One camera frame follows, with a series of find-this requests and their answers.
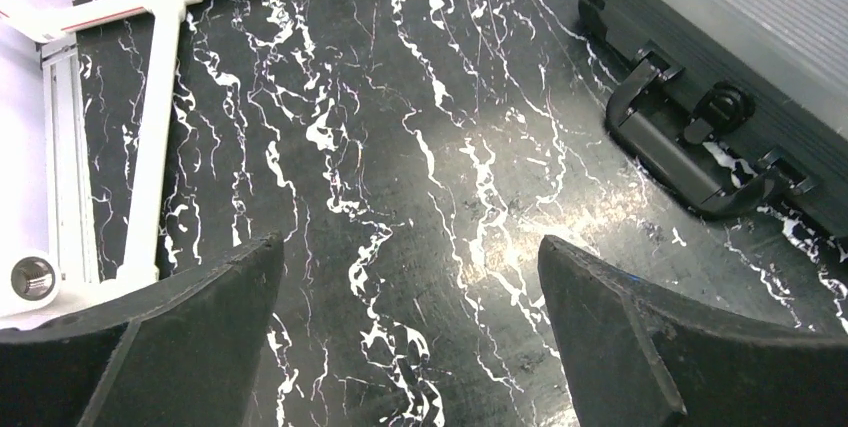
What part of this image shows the black poker set case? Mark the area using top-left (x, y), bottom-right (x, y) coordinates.
top-left (579, 0), bottom-right (847, 239)

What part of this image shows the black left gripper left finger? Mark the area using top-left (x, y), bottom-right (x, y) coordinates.
top-left (1, 233), bottom-right (284, 426)

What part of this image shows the aluminium rail frame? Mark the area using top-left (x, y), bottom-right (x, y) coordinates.
top-left (40, 35), bottom-right (100, 284)

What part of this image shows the white pvc pipe frame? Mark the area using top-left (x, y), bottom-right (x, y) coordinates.
top-left (1, 0), bottom-right (202, 330)

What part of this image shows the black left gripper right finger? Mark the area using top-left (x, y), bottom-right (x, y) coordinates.
top-left (537, 235), bottom-right (847, 426)

